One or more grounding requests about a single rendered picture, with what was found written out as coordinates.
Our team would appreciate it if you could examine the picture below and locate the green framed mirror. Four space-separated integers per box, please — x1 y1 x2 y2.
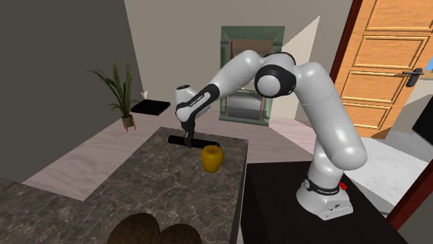
219 25 286 128

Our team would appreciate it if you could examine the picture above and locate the large brown round object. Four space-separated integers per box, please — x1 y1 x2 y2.
106 212 161 244

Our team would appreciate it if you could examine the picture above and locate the wooden panel door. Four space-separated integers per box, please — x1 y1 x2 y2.
332 0 433 139

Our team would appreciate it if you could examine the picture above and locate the potted green plant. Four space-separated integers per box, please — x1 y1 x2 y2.
86 61 142 133

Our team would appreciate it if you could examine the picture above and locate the black flat panel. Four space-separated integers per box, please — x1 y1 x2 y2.
411 97 433 146

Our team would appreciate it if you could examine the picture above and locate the black flat box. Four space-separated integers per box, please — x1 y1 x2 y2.
130 99 171 116

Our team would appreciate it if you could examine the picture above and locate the small brown round object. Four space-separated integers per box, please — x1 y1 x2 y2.
155 223 203 244

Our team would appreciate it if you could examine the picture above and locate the dark robot stand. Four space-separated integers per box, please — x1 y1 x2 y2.
241 161 409 244

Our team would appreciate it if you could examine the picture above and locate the yellow apple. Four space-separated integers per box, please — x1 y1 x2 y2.
200 145 225 175

